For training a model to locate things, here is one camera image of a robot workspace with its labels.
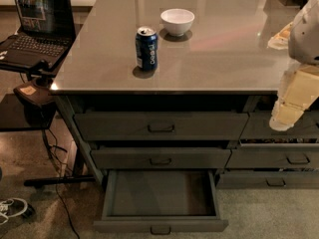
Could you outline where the white and beige gripper body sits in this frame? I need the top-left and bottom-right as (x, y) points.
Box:
(269, 62), (319, 131)

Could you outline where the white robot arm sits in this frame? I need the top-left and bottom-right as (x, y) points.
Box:
(268, 0), (319, 131)

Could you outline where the top right grey drawer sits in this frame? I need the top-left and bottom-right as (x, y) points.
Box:
(241, 111), (319, 139)

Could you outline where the middle right grey drawer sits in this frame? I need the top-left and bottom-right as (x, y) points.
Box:
(226, 143), (319, 169)

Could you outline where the middle left grey drawer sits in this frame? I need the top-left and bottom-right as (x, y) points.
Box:
(91, 147), (231, 169)

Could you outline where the top left grey drawer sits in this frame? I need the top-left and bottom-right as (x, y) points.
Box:
(74, 112), (248, 140)

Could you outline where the white ceramic bowl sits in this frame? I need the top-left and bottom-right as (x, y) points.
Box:
(160, 9), (194, 36)

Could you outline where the blue Pepsi soda can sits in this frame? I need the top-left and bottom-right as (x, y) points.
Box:
(136, 26), (158, 71)

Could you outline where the black open laptop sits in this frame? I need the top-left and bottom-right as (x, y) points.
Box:
(0, 0), (76, 72)

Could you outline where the black laptop stand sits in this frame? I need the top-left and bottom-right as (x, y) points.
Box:
(0, 75), (95, 188)

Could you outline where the grey sneaker on floor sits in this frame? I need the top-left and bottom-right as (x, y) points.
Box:
(0, 198), (35, 225)

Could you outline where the black power cable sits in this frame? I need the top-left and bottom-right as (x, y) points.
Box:
(41, 128), (82, 239)

